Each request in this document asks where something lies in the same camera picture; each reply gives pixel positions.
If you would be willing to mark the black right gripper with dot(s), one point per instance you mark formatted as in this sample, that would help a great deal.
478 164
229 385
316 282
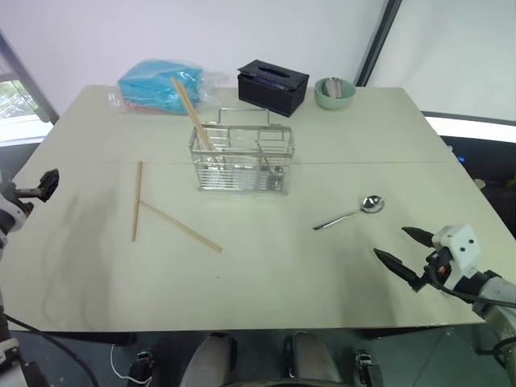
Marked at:
437 266

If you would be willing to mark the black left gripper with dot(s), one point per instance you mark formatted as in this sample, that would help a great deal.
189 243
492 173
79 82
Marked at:
26 192

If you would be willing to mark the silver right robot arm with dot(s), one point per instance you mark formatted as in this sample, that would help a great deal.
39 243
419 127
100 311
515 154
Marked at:
500 291

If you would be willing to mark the metal spoon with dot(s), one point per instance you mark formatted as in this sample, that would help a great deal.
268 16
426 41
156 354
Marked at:
276 171
373 203

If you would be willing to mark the wooden chopstick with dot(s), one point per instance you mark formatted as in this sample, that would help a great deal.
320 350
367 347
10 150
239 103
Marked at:
181 227
189 108
137 201
197 117

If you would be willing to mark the black equipment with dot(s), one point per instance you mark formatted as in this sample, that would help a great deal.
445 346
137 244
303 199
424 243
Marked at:
492 169

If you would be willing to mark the small black rounded shape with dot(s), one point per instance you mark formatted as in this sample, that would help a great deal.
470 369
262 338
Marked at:
142 367
367 369

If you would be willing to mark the grey rounded shape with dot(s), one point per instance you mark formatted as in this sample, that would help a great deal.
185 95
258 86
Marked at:
314 359
209 360

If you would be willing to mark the blue cloths in plastic bag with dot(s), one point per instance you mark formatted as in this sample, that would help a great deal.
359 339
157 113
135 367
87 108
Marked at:
161 86

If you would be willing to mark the pale green bowl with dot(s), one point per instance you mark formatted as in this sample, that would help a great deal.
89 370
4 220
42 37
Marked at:
334 102

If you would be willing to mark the metal cup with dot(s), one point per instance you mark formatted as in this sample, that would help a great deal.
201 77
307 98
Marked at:
336 88

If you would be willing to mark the black tissue box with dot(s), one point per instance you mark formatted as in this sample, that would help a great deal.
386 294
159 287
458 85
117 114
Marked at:
270 90

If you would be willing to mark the dark slanted pole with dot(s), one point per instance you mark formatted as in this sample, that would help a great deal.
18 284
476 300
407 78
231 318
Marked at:
377 40

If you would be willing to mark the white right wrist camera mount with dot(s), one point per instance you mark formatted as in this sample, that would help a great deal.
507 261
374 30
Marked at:
459 242

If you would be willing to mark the dark window frame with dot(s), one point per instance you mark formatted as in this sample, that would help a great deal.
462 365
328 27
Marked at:
28 76

